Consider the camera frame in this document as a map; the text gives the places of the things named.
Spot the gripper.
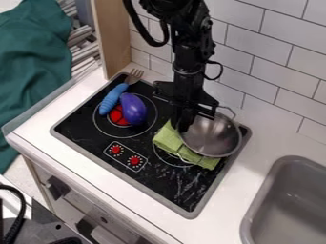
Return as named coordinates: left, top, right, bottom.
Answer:
left=151, top=79, right=221, bottom=133

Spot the silver pot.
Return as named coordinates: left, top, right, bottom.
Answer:
left=179, top=106, right=245, bottom=159

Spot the toy stove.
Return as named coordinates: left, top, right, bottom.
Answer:
left=48, top=71, right=254, bottom=220

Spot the green cloth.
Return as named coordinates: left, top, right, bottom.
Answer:
left=151, top=119, right=223, bottom=172

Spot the purple toy eggplant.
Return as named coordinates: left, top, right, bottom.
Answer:
left=118, top=91, right=150, bottom=127

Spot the toy sink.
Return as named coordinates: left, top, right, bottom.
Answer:
left=237, top=154, right=326, bottom=244

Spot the teal cloth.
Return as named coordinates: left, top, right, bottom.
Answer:
left=0, top=0, right=74, bottom=175

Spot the blue handled fork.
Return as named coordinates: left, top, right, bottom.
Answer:
left=97, top=68, right=147, bottom=116

